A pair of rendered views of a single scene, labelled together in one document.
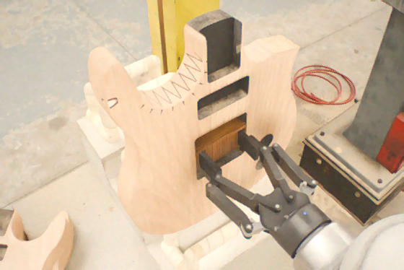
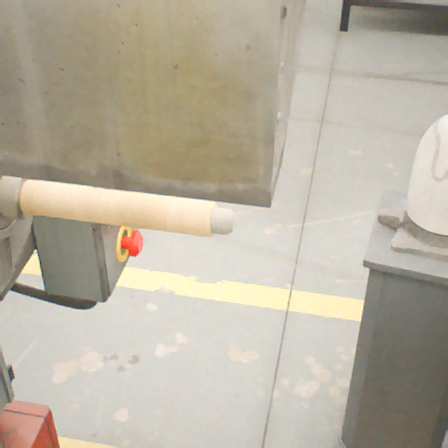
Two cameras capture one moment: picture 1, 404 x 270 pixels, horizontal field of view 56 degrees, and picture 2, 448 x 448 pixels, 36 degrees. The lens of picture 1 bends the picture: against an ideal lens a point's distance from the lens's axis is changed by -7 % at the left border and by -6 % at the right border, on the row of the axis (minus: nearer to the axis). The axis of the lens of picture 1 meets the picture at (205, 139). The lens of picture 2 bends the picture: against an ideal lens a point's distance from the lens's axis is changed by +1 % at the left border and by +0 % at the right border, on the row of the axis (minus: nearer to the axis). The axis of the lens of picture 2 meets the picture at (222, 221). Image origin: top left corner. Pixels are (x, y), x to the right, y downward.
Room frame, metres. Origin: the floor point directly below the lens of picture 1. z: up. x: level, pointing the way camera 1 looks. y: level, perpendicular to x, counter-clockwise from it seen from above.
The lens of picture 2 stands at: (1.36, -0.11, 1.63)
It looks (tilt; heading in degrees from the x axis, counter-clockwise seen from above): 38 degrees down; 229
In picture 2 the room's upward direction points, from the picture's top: straight up
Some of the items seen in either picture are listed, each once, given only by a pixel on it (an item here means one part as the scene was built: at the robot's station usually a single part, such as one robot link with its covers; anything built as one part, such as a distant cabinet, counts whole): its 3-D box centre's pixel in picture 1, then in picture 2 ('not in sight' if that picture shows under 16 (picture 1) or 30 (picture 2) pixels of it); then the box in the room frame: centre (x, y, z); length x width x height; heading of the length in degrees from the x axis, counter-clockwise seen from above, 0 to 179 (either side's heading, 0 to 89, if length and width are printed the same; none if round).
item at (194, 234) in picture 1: (210, 240); not in sight; (0.44, -0.01, 0.94); 0.27 x 0.15 x 0.01; 127
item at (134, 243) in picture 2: not in sight; (128, 242); (0.94, -0.81, 0.97); 0.04 x 0.04 x 0.04; 37
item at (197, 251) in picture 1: (224, 234); not in sight; (0.40, -0.04, 1.04); 0.20 x 0.03 x 0.03; 126
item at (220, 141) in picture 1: (216, 142); not in sight; (0.43, -0.02, 1.30); 0.10 x 0.03 x 0.05; 126
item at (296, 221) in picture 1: (290, 217); not in sight; (0.29, -0.12, 1.31); 0.09 x 0.08 x 0.07; 35
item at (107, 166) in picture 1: (141, 138); not in sight; (0.69, 0.17, 1.02); 0.27 x 0.15 x 0.17; 127
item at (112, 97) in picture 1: (104, 93); not in sight; (0.35, 0.12, 1.49); 0.04 x 0.02 x 0.03; 36
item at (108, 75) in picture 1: (125, 84); not in sight; (0.36, 0.10, 1.48); 0.07 x 0.04 x 0.10; 126
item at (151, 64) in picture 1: (123, 74); not in sight; (0.73, 0.19, 1.20); 0.20 x 0.03 x 0.03; 126
